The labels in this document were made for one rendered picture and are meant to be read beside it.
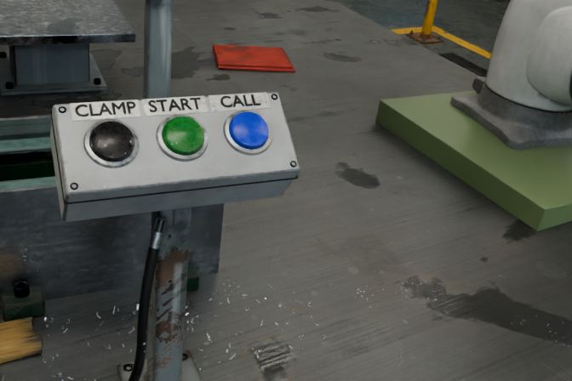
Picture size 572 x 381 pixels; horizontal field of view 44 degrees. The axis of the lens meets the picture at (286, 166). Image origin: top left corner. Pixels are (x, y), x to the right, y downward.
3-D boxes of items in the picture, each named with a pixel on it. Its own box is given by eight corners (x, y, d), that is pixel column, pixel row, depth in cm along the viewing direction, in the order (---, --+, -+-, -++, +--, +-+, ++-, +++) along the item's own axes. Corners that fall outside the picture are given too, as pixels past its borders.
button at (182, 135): (163, 164, 51) (168, 153, 49) (155, 127, 52) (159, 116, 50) (203, 161, 52) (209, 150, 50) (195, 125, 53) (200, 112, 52)
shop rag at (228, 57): (283, 51, 149) (284, 46, 149) (295, 72, 139) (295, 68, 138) (212, 48, 146) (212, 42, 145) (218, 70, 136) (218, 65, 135)
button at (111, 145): (91, 171, 49) (94, 160, 47) (84, 133, 50) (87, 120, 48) (134, 167, 50) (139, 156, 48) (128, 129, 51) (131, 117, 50)
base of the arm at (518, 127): (513, 91, 136) (522, 64, 133) (597, 145, 118) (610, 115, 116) (434, 92, 128) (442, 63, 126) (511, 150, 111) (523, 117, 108)
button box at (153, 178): (60, 224, 51) (65, 195, 46) (48, 136, 53) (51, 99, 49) (283, 197, 57) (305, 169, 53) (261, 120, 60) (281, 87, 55)
